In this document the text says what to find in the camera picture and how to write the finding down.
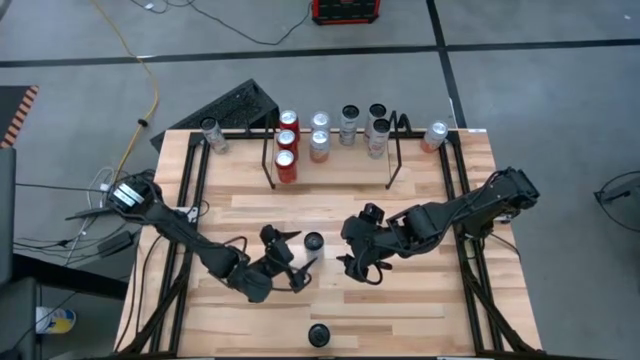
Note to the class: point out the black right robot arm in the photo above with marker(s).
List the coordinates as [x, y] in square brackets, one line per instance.
[475, 207]

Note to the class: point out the black cabinet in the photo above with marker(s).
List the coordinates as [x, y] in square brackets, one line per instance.
[6, 215]

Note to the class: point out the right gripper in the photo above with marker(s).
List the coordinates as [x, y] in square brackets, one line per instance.
[370, 240]

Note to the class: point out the white arctic vibe can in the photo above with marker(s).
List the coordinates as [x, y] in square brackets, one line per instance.
[376, 112]

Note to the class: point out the wooden shelf black metal legs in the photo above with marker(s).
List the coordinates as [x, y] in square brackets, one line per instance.
[345, 170]

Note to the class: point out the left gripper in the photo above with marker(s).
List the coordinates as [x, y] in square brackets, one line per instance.
[277, 255]

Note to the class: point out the black power adapter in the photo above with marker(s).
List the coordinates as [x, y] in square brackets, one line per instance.
[117, 243]

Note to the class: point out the red cola can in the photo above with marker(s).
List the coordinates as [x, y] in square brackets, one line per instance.
[286, 139]
[285, 165]
[289, 119]

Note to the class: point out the white yellow roll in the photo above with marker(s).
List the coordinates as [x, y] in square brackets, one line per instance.
[55, 320]

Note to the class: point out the black aluminium rig frame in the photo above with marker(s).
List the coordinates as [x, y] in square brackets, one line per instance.
[250, 135]
[451, 150]

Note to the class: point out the white peach vibe can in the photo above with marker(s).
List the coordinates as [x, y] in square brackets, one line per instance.
[215, 135]

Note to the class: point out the pink white Spindrift can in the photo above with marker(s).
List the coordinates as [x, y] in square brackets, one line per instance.
[434, 135]
[320, 121]
[319, 145]

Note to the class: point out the small white plug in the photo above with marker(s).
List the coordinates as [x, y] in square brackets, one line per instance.
[149, 6]

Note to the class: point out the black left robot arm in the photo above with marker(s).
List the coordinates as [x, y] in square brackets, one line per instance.
[190, 237]

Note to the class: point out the black perforated panel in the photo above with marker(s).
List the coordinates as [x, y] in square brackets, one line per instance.
[230, 107]

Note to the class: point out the black orange striped mat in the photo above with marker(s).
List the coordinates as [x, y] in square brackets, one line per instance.
[15, 107]

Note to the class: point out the red black case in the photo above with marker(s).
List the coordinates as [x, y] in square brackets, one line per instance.
[345, 12]

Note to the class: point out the white can black lid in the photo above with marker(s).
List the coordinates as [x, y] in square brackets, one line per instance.
[380, 137]
[314, 242]
[349, 120]

